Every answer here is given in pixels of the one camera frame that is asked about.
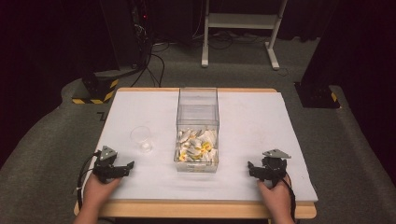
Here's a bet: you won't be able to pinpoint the black yellow striped stand base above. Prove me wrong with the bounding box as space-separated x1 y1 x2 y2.
71 68 120 105

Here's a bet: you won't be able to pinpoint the wooden table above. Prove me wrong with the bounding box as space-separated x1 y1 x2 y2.
73 87 318 220

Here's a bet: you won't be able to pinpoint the black equipment cabinet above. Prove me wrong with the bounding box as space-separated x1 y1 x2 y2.
98 0 153 70

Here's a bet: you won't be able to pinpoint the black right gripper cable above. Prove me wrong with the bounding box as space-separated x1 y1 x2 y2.
280 175 298 222

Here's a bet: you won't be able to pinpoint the clear plastic box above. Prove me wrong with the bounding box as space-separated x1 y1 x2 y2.
173 87 220 174

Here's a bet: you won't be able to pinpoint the person's left hand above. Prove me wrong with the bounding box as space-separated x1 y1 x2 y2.
82 173 123 217

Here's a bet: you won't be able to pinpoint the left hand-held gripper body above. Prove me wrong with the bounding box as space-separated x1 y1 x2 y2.
92 145 120 184

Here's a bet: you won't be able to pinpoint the person's right hand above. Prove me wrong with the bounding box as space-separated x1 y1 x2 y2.
257 176 294 219

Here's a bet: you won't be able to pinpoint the black floor cables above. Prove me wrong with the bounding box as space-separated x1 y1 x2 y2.
130 29 171 89

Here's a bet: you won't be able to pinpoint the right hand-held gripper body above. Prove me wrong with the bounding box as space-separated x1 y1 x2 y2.
261 148 292 189

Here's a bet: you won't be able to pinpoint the clear plastic cup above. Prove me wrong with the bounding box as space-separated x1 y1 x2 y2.
130 125 154 154

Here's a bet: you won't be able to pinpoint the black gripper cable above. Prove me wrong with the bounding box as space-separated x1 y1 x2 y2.
280 175 298 222
76 150 103 213

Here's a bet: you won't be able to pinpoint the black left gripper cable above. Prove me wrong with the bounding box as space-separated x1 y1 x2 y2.
76 150 103 213

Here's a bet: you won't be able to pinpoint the pile of white yellow packets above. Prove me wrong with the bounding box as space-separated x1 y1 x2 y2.
176 126 219 163

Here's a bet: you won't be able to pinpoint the white metal stand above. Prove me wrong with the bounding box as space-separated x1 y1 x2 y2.
201 0 289 71

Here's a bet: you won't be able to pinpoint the white foam mat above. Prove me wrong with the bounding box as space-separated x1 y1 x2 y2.
81 90 319 203

